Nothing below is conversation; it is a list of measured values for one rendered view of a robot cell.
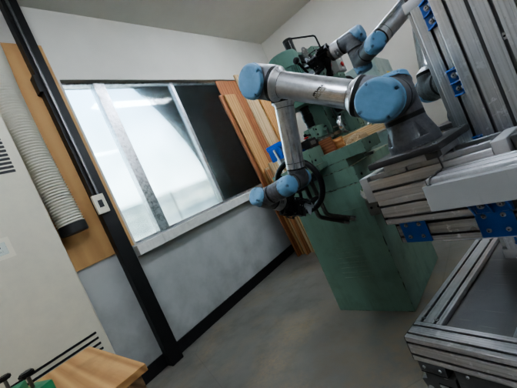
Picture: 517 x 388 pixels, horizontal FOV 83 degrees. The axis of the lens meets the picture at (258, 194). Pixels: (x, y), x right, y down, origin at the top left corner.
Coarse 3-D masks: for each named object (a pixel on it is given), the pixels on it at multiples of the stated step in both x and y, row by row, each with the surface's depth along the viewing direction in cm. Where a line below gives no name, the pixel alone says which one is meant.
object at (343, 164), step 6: (354, 156) 150; (360, 156) 155; (336, 162) 148; (342, 162) 146; (348, 162) 144; (354, 162) 149; (330, 168) 151; (336, 168) 149; (342, 168) 146; (324, 174) 154
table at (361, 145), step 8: (368, 136) 142; (376, 136) 149; (352, 144) 139; (360, 144) 137; (368, 144) 140; (376, 144) 146; (336, 152) 146; (344, 152) 143; (352, 152) 141; (360, 152) 138; (328, 160) 150; (336, 160) 147; (320, 168) 145
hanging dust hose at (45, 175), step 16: (0, 48) 174; (0, 64) 169; (0, 80) 167; (0, 96) 166; (16, 96) 170; (0, 112) 166; (16, 112) 167; (16, 128) 166; (32, 128) 171; (16, 144) 166; (32, 144) 169; (32, 160) 167; (48, 160) 172; (32, 176) 169; (48, 176) 169; (48, 192) 168; (64, 192) 174; (48, 208) 170; (64, 208) 171; (64, 224) 170; (80, 224) 174
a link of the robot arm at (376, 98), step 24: (240, 72) 99; (264, 72) 94; (288, 72) 93; (264, 96) 98; (288, 96) 94; (312, 96) 88; (336, 96) 84; (360, 96) 77; (384, 96) 74; (408, 96) 78; (384, 120) 77
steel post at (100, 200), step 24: (0, 0) 188; (24, 24) 194; (24, 48) 190; (48, 72) 196; (48, 96) 192; (72, 120) 198; (72, 144) 193; (96, 192) 194; (120, 240) 198; (144, 288) 200; (144, 312) 200; (168, 336) 202; (168, 360) 200
